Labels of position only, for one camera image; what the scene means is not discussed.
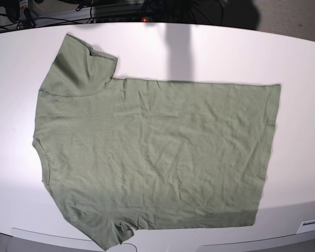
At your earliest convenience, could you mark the green T-shirt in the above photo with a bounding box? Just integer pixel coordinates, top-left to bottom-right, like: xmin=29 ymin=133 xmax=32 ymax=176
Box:
xmin=33 ymin=35 xmax=281 ymax=250

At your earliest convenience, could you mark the black power strip red light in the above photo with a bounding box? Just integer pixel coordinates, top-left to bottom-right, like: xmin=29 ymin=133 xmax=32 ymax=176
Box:
xmin=93 ymin=15 xmax=192 ymax=24

